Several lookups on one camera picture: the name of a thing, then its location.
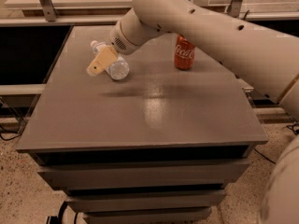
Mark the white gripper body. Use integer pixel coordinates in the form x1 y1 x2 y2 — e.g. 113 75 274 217
109 8 163 55

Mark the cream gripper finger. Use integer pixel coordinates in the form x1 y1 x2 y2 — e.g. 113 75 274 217
86 44 118 77

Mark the clear plastic water bottle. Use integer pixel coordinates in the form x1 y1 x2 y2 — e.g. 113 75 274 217
87 41 130 80

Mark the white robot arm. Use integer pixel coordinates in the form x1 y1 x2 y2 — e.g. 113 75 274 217
87 0 299 224

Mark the red Coca-Cola can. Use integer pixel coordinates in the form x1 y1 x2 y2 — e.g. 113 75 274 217
174 35 195 70

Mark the grey drawer cabinet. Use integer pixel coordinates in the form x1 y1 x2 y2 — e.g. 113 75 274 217
17 26 267 224

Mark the metal railing frame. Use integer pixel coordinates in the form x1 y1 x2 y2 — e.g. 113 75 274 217
0 0 299 98

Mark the black floor cable left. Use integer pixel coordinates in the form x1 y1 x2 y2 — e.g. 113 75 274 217
0 96 26 142

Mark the black floor cable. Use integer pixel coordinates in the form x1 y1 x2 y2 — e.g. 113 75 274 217
0 96 26 142
253 147 277 165

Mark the black floor cable right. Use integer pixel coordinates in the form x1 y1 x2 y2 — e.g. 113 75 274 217
253 147 277 165

